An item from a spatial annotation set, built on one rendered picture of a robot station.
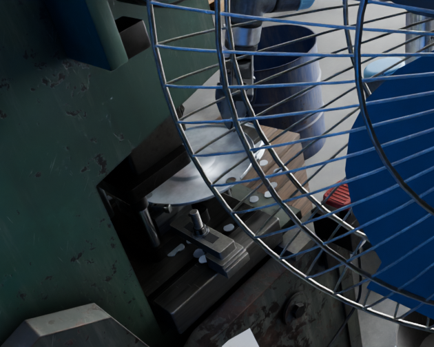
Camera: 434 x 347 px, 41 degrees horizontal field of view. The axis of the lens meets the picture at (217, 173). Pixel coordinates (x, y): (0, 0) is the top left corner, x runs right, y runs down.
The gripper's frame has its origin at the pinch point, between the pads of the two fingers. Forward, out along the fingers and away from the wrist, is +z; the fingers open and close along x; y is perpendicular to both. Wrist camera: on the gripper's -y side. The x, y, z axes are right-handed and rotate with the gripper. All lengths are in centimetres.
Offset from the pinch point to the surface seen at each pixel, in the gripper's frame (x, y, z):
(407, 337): -57, -9, 60
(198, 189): 7.3, -19.8, 3.9
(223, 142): 1.8, -4.2, 2.0
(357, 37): 3, -83, -56
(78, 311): 26, -55, 2
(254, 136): -5.1, -4.0, -0.2
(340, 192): -19.7, -26.9, -3.1
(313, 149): -47, 94, 64
